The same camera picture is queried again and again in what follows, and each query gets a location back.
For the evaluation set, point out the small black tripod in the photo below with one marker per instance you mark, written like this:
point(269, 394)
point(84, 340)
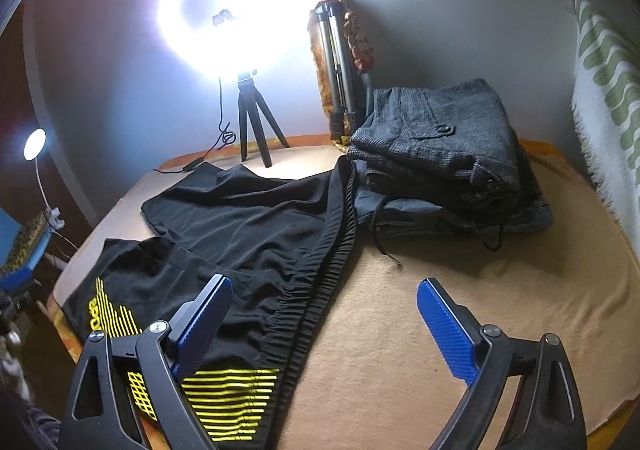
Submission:
point(252, 106)

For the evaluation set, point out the webcam on ring light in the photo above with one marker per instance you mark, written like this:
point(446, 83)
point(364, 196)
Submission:
point(222, 17)

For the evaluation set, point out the folded blue-grey pants with drawstring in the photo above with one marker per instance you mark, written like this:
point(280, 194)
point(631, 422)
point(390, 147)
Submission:
point(387, 218)

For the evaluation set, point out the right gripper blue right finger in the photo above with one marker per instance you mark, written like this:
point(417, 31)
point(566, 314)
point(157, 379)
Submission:
point(452, 327)

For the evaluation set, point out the folded silver tripod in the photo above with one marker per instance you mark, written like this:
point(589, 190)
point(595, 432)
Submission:
point(346, 97)

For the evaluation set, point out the white clip desk lamp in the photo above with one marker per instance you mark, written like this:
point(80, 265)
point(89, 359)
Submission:
point(32, 152)

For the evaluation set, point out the blue plastic chair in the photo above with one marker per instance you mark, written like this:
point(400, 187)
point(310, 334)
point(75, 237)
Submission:
point(15, 254)

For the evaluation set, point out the folded dark grey pants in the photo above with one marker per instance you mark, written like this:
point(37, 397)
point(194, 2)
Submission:
point(451, 146)

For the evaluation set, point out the bright ring light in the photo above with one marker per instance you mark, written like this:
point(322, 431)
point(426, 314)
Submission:
point(263, 35)

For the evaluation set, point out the green white patterned towel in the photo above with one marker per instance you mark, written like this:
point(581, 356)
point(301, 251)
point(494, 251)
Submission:
point(605, 107)

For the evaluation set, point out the black shorts with yellow stripes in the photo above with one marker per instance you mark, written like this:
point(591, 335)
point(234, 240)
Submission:
point(283, 244)

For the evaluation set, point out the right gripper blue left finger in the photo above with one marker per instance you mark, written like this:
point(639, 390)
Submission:
point(195, 324)

